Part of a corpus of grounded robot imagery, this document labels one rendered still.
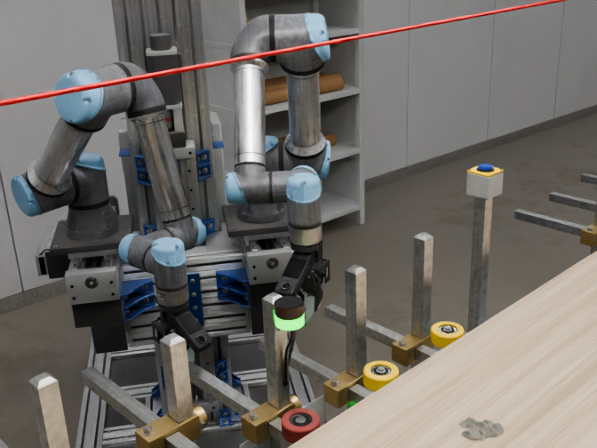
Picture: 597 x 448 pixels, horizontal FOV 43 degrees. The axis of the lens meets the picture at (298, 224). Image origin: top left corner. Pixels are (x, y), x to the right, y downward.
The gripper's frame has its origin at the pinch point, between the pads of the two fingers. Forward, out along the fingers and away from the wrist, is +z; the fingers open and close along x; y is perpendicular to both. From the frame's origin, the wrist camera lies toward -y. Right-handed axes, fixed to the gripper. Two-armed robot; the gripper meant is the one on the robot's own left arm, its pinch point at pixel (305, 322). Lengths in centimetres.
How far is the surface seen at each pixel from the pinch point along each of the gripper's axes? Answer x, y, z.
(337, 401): -9.5, -3.6, 17.2
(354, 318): -11.3, 3.6, -1.6
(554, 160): 10, 467, 100
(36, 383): 15, -66, -20
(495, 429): -48, -13, 7
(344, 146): 114, 285, 48
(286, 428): -9.9, -29.0, 6.8
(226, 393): 11.3, -18.2, 11.3
